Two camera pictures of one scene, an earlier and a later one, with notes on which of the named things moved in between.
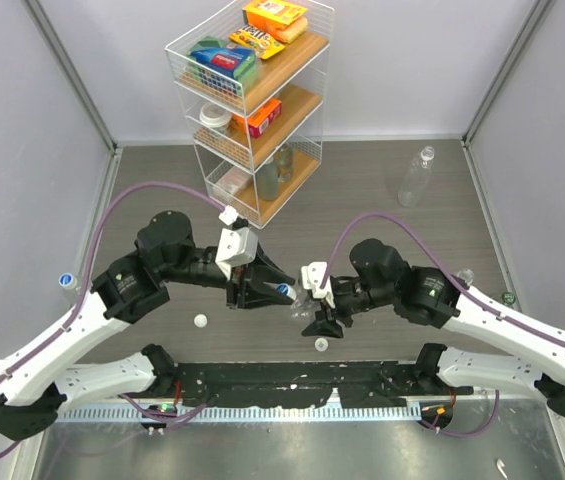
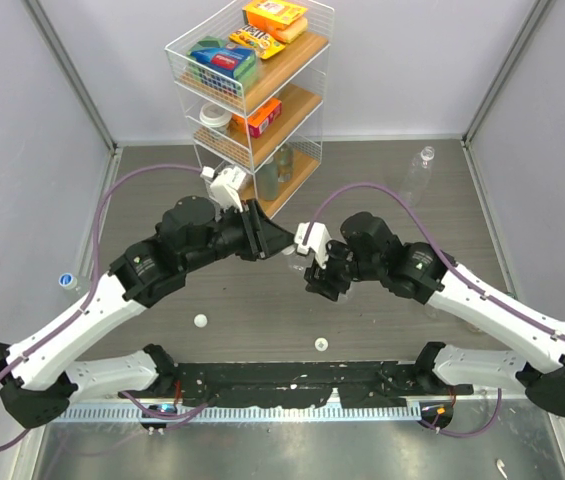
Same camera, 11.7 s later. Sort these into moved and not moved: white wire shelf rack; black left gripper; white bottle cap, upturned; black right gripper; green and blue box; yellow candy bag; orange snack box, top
Moved: black right gripper; black left gripper
Not moved: white wire shelf rack; yellow candy bag; green and blue box; white bottle cap, upturned; orange snack box, top
